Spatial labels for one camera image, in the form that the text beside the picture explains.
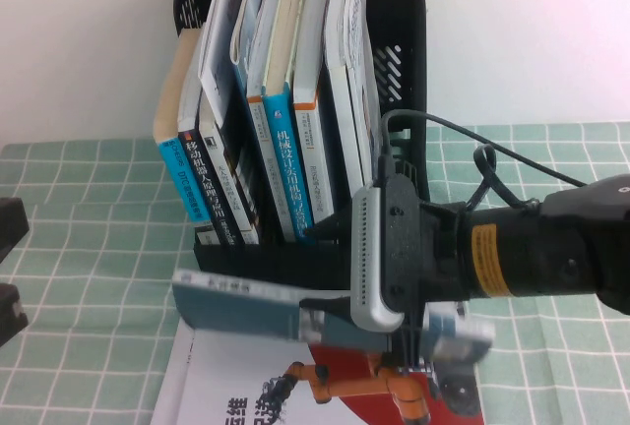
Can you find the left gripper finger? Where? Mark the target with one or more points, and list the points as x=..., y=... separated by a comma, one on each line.
x=12, y=228
x=11, y=314

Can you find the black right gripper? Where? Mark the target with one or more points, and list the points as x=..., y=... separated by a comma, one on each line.
x=443, y=253

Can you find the white car suspension book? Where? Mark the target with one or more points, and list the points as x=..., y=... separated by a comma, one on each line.
x=236, y=307

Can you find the cyan spine white lettering book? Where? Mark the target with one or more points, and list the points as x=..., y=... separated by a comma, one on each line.
x=290, y=174

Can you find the white spine orange band book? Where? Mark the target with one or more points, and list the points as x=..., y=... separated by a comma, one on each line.
x=270, y=169
x=315, y=164

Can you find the white spine black cover book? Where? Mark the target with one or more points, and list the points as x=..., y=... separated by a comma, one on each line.
x=224, y=174

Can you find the large white spine book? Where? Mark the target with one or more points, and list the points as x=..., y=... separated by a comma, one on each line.
x=344, y=125

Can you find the black spine white lettering book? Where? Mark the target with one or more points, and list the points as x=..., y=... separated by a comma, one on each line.
x=207, y=184

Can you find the cyan spine book tan pages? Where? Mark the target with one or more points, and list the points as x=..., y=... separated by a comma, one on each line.
x=182, y=184

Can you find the large white printed cover book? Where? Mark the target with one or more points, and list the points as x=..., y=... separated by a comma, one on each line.
x=366, y=51

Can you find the black plastic book holder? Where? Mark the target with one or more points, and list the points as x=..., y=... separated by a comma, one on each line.
x=403, y=12

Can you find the light blue thin book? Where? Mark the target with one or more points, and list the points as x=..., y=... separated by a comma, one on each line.
x=251, y=12

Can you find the green checkered tablecloth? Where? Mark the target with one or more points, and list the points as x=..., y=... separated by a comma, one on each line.
x=98, y=174

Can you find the thin white booklet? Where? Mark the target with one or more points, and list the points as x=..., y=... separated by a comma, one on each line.
x=221, y=51

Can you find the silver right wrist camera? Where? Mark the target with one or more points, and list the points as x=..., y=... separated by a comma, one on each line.
x=366, y=258

